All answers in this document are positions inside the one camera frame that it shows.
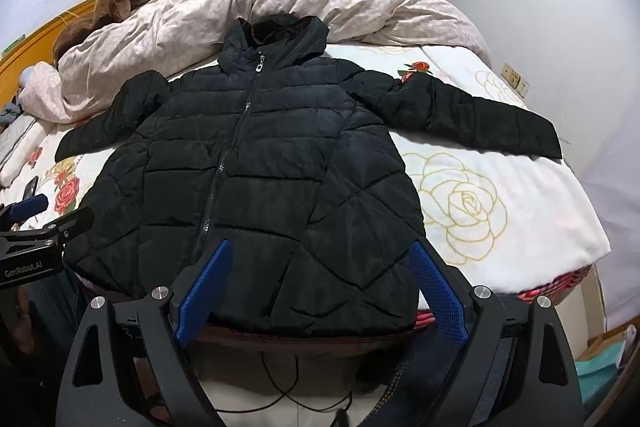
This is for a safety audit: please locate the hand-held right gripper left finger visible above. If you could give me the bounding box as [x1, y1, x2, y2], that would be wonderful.
[56, 239, 233, 427]

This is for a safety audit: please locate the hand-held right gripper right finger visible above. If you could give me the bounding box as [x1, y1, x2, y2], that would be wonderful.
[407, 239, 586, 427]

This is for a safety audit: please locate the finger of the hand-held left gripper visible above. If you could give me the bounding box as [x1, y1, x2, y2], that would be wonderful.
[42, 206, 95, 248]
[0, 194, 50, 225]

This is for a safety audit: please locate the black puffer jacket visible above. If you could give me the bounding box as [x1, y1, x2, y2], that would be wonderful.
[54, 14, 562, 340]

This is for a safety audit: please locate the person's left leg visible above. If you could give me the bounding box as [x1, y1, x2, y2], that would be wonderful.
[20, 272, 101, 358]

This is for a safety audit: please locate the person's leg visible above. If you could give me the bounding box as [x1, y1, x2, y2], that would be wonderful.
[20, 272, 101, 358]
[360, 332, 506, 427]

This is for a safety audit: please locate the grey pillow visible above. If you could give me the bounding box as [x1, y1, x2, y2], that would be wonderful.
[0, 114, 38, 178]

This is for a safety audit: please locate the person's right leg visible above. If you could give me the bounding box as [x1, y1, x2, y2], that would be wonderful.
[360, 332, 506, 427]

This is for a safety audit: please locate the grey-blue small cloth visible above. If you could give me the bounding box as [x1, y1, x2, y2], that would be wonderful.
[0, 99, 23, 128]

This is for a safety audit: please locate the white floral blanket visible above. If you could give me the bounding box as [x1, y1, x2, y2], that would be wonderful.
[0, 42, 613, 308]

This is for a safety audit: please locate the red woven bed sheet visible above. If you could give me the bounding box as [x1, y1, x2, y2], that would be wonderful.
[415, 264, 601, 333]

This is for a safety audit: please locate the wooden headboard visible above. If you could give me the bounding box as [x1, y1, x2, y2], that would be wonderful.
[0, 0, 108, 108]

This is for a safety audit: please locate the teal plastic bag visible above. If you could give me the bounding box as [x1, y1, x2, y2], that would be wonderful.
[575, 342, 628, 378]

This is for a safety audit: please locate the cardboard box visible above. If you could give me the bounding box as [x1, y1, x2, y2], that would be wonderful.
[585, 324, 638, 373]

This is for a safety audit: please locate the pink patterned duvet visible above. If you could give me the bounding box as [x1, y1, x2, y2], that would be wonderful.
[50, 0, 493, 125]

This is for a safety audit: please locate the black cable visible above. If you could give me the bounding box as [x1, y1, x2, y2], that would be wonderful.
[215, 347, 361, 427]

